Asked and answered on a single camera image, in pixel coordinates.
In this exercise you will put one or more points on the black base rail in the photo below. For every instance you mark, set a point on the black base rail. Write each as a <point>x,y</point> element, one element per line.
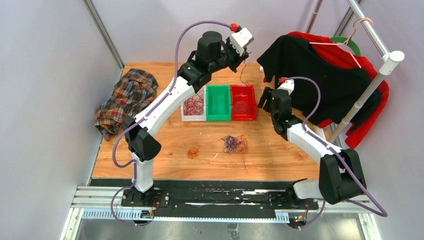
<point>217,199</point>

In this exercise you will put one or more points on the green hanger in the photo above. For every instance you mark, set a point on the green hanger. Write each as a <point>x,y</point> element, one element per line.
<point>351,44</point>

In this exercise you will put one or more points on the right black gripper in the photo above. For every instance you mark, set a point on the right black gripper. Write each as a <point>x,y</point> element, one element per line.
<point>267,95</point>

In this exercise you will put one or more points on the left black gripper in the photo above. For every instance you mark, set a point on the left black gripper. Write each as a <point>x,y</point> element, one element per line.
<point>239,59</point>

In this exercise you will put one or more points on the plaid flannel shirt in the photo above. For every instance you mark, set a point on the plaid flannel shirt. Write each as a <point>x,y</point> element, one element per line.
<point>134,91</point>

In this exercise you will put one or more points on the red plastic bin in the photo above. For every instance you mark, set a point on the red plastic bin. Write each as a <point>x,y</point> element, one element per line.
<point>243,103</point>

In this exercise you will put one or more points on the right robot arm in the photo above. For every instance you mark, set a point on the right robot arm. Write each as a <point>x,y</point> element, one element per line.
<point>340,172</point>

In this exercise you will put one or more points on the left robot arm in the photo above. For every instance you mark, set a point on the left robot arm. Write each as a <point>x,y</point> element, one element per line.
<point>212,54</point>

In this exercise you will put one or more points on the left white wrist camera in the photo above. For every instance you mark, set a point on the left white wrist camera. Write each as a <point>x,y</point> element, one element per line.
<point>240,40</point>

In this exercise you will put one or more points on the pink wire hanger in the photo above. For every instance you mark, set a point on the pink wire hanger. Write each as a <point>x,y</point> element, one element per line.
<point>347,41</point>

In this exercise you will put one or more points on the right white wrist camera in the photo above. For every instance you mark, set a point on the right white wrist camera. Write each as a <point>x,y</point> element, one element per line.
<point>287,85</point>

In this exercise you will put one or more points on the white plastic bin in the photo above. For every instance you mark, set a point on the white plastic bin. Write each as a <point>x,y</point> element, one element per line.
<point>194,108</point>

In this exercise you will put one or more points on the green plastic bin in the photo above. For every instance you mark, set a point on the green plastic bin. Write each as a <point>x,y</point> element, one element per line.
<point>218,103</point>

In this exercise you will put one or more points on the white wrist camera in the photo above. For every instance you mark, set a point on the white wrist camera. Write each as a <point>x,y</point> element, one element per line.
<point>287,85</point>
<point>240,40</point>

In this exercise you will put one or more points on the black shirt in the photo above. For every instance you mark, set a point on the black shirt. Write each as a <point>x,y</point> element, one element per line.
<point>329,78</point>

